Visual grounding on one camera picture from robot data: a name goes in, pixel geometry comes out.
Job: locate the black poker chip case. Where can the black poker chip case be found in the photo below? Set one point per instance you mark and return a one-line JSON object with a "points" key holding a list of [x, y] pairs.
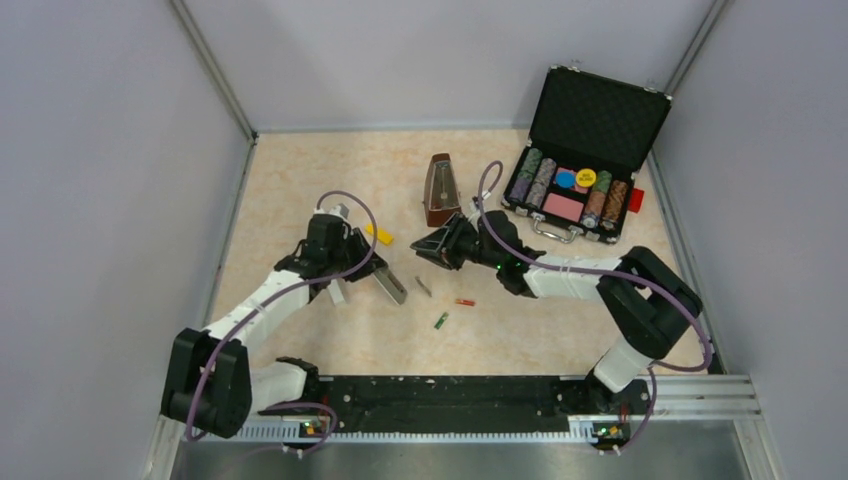
{"points": [[583, 120]]}

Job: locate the blue chip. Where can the blue chip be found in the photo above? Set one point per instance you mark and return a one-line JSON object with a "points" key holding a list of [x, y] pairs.
{"points": [[565, 179]]}

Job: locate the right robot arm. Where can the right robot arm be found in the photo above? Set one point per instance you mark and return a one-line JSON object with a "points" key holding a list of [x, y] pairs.
{"points": [[649, 303]]}

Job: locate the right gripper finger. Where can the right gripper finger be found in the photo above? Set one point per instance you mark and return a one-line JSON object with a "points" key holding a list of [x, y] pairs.
{"points": [[436, 241], [448, 259]]}

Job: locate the pink card deck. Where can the pink card deck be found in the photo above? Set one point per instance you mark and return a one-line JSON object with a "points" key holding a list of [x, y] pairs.
{"points": [[563, 207]]}

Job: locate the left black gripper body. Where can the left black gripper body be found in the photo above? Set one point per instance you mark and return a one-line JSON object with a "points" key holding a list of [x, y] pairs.
{"points": [[339, 256]]}

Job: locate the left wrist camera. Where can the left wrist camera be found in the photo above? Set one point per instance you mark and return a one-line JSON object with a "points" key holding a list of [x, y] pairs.
{"points": [[339, 210]]}

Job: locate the yellow big blind chip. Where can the yellow big blind chip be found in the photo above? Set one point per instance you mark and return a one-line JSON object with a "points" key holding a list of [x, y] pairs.
{"points": [[586, 178]]}

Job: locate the grey battery cover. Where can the grey battery cover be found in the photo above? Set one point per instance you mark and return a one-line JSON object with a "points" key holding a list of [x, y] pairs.
{"points": [[423, 286]]}

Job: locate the brown wooden metronome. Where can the brown wooden metronome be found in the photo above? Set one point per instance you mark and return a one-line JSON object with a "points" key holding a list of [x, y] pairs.
{"points": [[441, 197]]}

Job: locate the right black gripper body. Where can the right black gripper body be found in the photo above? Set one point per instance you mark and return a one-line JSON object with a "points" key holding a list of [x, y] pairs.
{"points": [[478, 253]]}

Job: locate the red block behind case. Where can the red block behind case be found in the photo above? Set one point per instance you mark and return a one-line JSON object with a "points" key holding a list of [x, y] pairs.
{"points": [[636, 200]]}

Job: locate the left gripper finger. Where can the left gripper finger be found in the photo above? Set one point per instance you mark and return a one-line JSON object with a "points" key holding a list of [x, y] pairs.
{"points": [[353, 272], [359, 253]]}

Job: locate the green battery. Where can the green battery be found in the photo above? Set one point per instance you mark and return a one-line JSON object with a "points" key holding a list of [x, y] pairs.
{"points": [[441, 320]]}

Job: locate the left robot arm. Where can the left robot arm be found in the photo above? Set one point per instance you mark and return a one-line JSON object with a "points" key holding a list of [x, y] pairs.
{"points": [[210, 385]]}

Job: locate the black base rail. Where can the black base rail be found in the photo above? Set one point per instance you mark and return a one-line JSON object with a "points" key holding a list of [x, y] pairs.
{"points": [[470, 404]]}

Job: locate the yellow block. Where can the yellow block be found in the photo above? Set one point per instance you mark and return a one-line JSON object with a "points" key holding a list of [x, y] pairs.
{"points": [[381, 235]]}

